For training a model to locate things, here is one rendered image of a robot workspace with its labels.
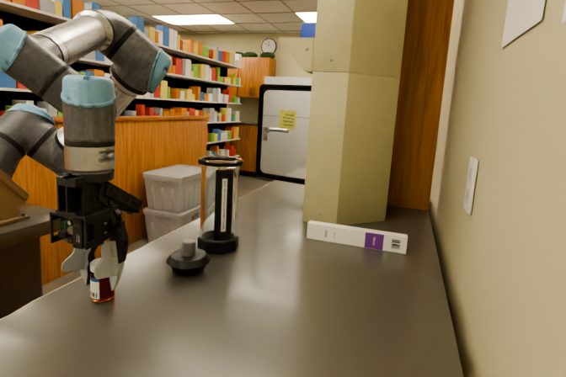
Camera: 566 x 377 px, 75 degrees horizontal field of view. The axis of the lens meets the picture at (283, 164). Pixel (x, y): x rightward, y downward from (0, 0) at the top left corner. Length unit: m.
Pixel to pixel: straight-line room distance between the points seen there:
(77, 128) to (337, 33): 0.77
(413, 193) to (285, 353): 1.02
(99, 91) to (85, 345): 0.38
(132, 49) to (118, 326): 0.69
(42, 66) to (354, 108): 0.79
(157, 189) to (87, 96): 2.80
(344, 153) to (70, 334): 0.81
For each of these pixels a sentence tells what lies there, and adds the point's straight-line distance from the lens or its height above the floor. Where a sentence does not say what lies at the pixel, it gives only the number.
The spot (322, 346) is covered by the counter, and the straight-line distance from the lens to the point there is 0.63.
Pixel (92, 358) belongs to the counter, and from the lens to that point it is 0.63.
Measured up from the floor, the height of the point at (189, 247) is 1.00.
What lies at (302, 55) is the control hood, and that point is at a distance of 1.16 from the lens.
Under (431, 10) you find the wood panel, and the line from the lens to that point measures 1.53.
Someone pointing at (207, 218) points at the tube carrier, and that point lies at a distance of 0.90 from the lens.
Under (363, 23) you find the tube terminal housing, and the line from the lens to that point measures 1.17.
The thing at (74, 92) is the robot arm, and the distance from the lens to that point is 0.65.
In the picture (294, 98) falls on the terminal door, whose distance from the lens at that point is 1.51.
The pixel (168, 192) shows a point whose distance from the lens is 3.35.
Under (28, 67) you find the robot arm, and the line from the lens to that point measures 0.75.
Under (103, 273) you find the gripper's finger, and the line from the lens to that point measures 0.70.
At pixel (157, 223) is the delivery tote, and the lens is 3.49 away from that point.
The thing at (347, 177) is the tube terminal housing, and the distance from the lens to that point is 1.16.
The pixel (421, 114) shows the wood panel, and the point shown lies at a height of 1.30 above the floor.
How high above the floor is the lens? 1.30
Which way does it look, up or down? 9 degrees down
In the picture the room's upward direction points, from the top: 3 degrees clockwise
